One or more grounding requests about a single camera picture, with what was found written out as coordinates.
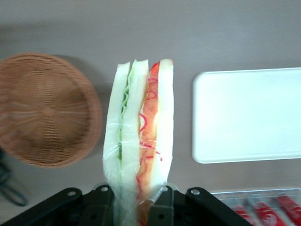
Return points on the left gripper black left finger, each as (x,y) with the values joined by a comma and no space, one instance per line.
(70,209)

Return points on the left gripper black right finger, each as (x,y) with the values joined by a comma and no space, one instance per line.
(188,212)

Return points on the triangle sandwich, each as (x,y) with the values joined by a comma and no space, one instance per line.
(136,141)

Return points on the round brown wicker basket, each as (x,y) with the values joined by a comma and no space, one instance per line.
(47,110)

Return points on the beige plastic tray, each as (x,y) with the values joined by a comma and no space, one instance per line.
(247,115)

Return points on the clear acrylic bottle rack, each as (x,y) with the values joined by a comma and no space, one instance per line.
(223,195)

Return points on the red cola bottle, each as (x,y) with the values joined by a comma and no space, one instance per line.
(241,213)
(265,212)
(290,207)

